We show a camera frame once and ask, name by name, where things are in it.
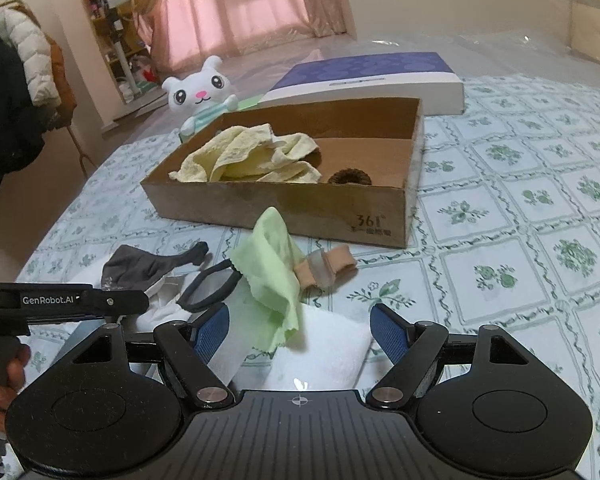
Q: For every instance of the person's left hand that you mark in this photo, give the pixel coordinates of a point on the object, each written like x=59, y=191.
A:
x=19, y=367

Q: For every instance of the white towel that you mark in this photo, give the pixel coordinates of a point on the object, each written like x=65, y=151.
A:
x=325, y=350

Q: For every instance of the brown cardboard box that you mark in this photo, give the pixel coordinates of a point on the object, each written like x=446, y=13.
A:
x=280, y=210

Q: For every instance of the wooden bookshelf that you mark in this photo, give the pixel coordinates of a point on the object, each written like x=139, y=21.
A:
x=100, y=15

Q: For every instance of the white sock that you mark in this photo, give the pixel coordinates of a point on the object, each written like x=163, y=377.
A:
x=160, y=317

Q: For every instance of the white plush bunny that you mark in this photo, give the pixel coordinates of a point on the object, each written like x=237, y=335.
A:
x=197, y=90

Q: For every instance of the white puffer jacket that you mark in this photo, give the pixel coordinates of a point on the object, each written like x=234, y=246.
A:
x=27, y=45

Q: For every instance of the black jacket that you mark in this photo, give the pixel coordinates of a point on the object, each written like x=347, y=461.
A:
x=5, y=110

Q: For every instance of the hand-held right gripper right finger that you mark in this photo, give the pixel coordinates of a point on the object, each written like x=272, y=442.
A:
x=387, y=330

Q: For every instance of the black hair band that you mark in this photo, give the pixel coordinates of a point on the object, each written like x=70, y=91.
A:
x=192, y=301

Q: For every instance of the purple and white flat box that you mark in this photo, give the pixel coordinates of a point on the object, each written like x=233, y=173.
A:
x=370, y=72

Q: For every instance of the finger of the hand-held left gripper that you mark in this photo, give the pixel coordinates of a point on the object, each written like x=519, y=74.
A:
x=125, y=301

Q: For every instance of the pink curtain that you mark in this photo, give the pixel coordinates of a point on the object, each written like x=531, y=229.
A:
x=240, y=5

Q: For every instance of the light green cloth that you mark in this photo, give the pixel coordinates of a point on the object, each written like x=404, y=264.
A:
x=270, y=270

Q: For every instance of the grey fabric cap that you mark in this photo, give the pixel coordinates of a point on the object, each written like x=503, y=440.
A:
x=135, y=267

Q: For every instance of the wooden coat rack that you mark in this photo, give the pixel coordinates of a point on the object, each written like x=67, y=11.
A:
x=80, y=150

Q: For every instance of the yellow towel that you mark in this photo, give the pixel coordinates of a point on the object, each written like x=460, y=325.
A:
x=240, y=155

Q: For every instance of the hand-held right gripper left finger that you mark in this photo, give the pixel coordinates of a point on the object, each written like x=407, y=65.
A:
x=212, y=332

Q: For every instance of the beige sock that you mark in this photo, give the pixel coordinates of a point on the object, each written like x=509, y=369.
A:
x=337, y=255

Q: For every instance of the brown jacket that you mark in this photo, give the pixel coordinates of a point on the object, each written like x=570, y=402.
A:
x=62, y=80

